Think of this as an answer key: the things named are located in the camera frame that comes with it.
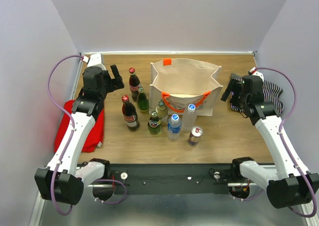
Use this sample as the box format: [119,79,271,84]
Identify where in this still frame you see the clear plastic water bottle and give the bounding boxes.
[182,104,197,132]

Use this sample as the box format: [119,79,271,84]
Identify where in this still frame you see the beige canvas tote bag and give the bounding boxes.
[149,58,223,116]

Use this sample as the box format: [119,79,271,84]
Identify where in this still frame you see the blue label water bottle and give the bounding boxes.
[167,114,182,141]

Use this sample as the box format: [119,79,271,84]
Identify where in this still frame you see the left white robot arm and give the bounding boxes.
[34,65,124,215]

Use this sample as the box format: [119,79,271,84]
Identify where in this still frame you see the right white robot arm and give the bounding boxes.
[221,75,319,209]

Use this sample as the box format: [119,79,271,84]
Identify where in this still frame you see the striped folded cloth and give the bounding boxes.
[230,73,284,114]

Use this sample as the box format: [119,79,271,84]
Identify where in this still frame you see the rear cola glass bottle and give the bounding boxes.
[129,67,141,102]

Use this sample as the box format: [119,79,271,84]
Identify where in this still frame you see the cola glass bottle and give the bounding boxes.
[129,67,141,102]
[122,95,140,131]

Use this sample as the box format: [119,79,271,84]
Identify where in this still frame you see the front cola glass bottle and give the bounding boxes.
[122,95,140,131]

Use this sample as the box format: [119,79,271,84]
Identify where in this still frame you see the rear green glass bottle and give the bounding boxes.
[137,87,149,113]

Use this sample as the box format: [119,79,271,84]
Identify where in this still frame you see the red bull energy can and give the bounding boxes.
[187,126,203,146]

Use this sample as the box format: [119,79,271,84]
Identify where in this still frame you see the red folded cloth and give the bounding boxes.
[54,109,104,153]

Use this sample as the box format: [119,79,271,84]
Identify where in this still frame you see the clear glass soda bottle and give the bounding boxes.
[156,100,168,122]

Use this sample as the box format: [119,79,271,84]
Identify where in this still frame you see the front green beer bottle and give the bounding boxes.
[148,110,161,135]

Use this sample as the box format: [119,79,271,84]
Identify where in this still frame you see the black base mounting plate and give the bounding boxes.
[108,163,247,195]

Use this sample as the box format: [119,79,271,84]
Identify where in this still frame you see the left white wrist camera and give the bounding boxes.
[82,53,106,70]

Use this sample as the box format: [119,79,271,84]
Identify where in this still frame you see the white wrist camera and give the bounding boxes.
[248,67,264,81]
[82,53,106,70]

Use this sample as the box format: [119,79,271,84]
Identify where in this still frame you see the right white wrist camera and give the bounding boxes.
[248,67,264,81]

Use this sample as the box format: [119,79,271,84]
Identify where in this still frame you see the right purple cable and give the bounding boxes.
[233,67,315,218]

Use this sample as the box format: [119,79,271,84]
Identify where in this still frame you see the purple cable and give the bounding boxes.
[47,55,128,216]
[233,67,315,218]

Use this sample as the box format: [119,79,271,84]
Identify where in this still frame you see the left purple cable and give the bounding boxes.
[47,55,128,216]

